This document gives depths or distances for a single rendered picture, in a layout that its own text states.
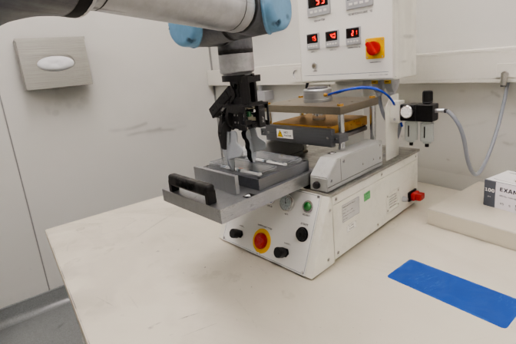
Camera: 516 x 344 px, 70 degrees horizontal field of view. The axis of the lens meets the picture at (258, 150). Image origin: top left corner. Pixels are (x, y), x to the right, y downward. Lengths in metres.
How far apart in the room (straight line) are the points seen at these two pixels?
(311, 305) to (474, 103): 0.85
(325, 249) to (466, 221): 0.39
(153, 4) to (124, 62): 1.87
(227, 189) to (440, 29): 0.92
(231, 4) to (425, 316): 0.63
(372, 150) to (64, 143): 1.72
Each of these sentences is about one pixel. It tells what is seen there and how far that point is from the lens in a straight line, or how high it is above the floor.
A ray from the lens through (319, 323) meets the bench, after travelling 0.76.
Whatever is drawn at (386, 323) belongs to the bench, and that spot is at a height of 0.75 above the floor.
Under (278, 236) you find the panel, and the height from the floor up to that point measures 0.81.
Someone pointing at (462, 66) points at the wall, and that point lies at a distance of 1.31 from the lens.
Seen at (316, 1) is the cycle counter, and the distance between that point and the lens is 1.20.
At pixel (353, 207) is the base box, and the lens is 0.94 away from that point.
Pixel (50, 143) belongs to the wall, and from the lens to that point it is 2.26.
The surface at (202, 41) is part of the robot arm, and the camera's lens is 0.70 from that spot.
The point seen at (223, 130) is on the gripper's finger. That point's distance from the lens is 0.80.
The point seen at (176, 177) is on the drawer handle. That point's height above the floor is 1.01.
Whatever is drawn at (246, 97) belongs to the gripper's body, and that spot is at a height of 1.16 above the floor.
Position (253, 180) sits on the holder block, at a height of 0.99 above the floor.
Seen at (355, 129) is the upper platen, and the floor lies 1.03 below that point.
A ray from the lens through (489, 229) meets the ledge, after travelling 1.07.
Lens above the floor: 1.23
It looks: 13 degrees down
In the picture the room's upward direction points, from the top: 5 degrees counter-clockwise
